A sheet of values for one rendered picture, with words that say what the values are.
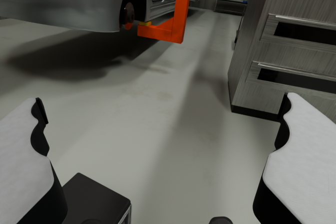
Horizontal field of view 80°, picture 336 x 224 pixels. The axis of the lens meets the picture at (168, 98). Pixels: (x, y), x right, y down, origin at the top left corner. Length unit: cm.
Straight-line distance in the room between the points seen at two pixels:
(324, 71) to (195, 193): 173
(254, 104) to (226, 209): 130
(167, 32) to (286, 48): 156
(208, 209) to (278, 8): 178
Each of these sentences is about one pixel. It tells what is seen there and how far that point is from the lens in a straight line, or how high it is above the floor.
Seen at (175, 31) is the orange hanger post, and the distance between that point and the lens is 302.
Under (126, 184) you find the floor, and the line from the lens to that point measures 160.
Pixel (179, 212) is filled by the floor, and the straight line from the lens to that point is 152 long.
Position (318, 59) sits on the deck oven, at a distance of 246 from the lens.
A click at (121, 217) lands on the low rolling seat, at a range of 113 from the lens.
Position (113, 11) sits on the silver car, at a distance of 228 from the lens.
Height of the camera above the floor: 129
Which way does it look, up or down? 30 degrees down
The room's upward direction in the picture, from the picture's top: 8 degrees clockwise
